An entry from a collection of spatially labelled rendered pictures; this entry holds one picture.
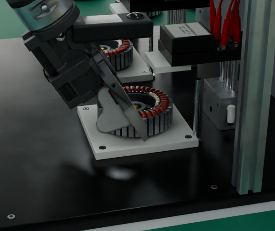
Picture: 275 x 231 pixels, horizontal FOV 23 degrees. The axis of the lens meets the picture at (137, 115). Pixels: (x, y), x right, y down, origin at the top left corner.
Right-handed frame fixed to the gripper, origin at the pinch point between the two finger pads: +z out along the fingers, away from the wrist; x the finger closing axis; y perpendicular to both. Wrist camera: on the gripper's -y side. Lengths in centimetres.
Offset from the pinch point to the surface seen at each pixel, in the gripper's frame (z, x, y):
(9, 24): -4, -59, 15
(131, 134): -1.1, 5.2, 2.1
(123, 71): 2.1, -19.1, -1.4
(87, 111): -2.3, -5.5, 6.4
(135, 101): -1.4, -1.6, -0.8
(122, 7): -5.8, -24.5, -7.4
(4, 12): -4, -67, 15
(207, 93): 4.6, -2.1, -10.7
